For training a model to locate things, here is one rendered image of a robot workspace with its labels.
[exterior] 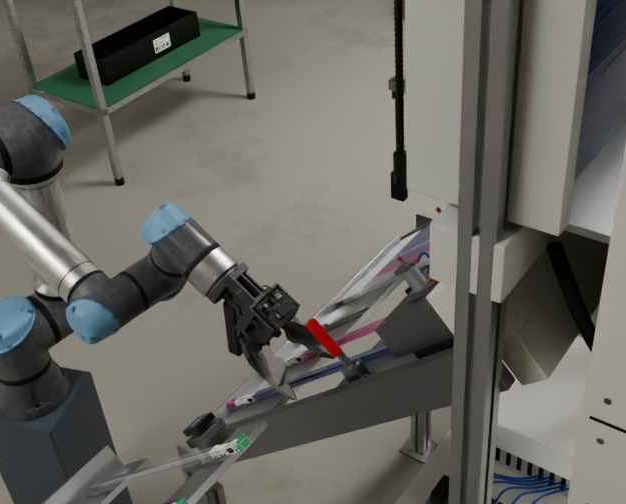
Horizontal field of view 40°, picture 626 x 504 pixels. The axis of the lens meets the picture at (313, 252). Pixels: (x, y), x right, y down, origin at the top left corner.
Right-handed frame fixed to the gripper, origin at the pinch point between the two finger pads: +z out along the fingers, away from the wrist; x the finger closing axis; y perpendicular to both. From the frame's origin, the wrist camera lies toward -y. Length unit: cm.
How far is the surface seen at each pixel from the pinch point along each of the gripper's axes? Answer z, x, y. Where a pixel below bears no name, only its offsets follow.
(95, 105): -134, 118, -153
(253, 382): -6.7, 6.0, -24.2
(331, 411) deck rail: 5.3, -10.2, 13.3
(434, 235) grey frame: -1, -14, 56
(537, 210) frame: 4, -12, 64
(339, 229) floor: -29, 136, -126
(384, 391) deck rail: 7.9, -10.2, 25.5
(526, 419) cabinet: 34.7, 33.2, -10.3
